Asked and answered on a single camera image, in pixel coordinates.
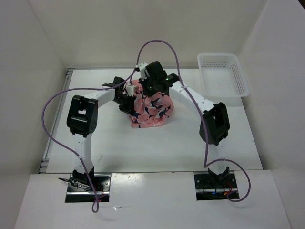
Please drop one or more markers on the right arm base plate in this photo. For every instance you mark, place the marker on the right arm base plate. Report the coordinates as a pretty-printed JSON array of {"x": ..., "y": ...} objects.
[{"x": 206, "y": 190}]

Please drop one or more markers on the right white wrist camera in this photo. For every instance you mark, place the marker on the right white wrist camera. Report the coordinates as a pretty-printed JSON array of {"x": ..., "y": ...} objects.
[{"x": 141, "y": 68}]

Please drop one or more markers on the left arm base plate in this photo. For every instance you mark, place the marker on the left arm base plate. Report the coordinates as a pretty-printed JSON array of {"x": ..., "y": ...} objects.
[{"x": 81, "y": 193}]

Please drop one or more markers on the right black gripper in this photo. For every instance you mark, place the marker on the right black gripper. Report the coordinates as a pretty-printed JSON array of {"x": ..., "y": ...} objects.
[{"x": 147, "y": 92}]

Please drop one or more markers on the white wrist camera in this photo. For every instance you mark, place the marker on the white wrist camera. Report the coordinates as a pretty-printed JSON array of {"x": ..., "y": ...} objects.
[
  {"x": 141, "y": 68},
  {"x": 130, "y": 90}
]

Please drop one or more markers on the pink shark print shorts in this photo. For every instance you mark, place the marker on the pink shark print shorts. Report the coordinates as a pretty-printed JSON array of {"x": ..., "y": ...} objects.
[{"x": 150, "y": 111}]

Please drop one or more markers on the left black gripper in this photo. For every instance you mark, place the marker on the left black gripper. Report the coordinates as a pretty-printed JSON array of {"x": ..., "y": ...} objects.
[{"x": 129, "y": 108}]

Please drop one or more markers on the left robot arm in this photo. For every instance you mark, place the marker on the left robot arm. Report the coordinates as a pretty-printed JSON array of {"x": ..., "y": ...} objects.
[{"x": 82, "y": 121}]

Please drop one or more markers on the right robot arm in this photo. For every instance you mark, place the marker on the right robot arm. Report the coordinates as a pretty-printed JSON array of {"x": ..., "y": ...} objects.
[{"x": 214, "y": 124}]

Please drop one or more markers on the aluminium table edge rail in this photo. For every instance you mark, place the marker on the aluminium table edge rail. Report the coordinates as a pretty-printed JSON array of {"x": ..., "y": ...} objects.
[{"x": 55, "y": 124}]

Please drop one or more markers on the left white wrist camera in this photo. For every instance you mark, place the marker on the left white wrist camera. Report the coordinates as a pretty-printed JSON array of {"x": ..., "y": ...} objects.
[{"x": 130, "y": 90}]

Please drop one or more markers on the white plastic basket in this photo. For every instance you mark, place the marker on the white plastic basket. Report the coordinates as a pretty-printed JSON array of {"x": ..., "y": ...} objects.
[{"x": 222, "y": 75}]

